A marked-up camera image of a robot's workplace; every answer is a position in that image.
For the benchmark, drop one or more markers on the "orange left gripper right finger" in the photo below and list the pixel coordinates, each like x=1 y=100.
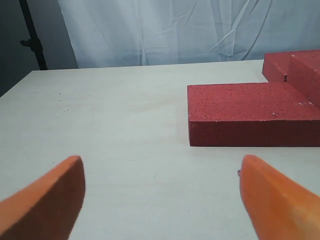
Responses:
x=278 y=207

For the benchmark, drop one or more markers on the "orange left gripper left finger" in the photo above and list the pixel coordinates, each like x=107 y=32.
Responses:
x=48 y=208

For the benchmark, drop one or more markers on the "red brick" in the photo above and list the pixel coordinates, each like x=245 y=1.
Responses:
x=275 y=66
x=261 y=114
x=304 y=74

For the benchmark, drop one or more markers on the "black light stand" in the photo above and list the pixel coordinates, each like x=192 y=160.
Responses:
x=33 y=42

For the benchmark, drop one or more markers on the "light blue backdrop cloth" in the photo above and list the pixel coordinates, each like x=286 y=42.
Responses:
x=116 y=33

